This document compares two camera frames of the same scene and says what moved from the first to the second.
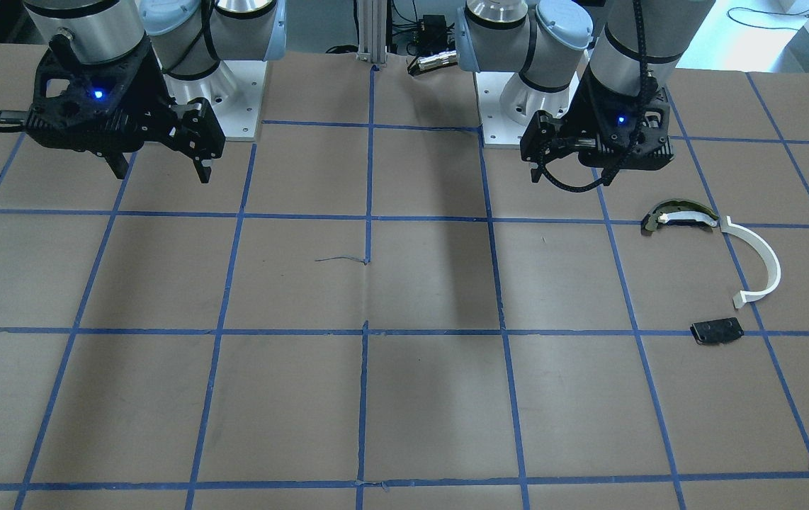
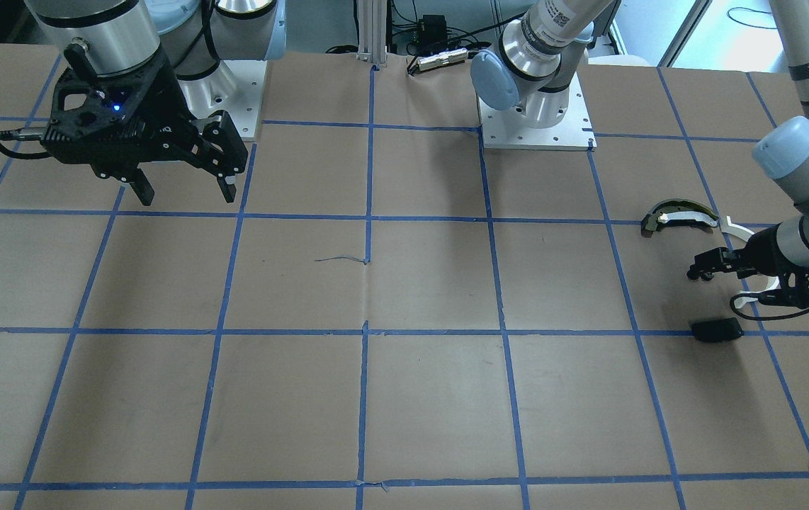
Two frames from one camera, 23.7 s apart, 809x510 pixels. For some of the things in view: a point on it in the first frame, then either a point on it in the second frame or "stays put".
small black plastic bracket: x=717 y=331 stays put
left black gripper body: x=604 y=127 → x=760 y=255
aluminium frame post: x=372 y=31 stays put
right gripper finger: x=202 y=166 → x=229 y=190
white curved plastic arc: x=739 y=299 stays put
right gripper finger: x=118 y=163 → x=142 y=188
